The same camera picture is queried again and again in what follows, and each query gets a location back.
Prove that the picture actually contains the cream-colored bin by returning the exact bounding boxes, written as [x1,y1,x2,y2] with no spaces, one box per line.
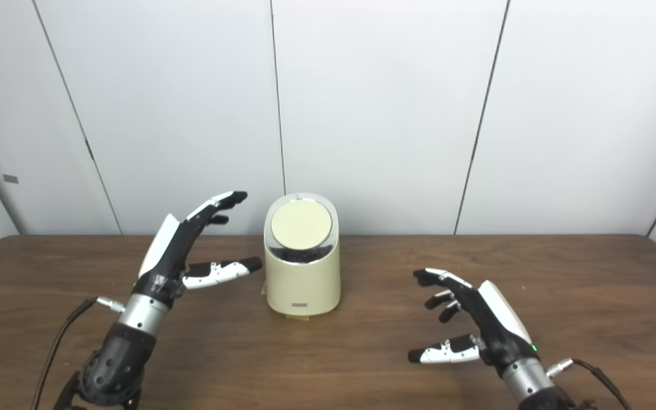
[263,193,341,317]

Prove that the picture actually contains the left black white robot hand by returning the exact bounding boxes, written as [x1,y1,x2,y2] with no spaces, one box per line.
[132,191,264,309]

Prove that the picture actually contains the cream round bin lid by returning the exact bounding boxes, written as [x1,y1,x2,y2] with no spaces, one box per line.
[271,199,333,249]

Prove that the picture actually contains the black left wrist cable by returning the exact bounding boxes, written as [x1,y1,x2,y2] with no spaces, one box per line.
[31,296,127,410]

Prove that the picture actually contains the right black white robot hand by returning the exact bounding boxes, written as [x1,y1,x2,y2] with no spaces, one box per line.
[408,268,541,378]

